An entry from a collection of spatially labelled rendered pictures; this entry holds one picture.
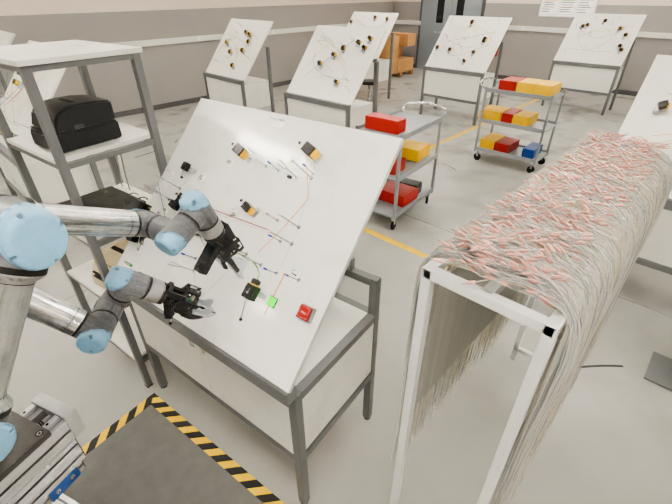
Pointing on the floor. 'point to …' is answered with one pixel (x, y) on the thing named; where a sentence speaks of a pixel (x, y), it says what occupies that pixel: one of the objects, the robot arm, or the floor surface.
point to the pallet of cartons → (399, 53)
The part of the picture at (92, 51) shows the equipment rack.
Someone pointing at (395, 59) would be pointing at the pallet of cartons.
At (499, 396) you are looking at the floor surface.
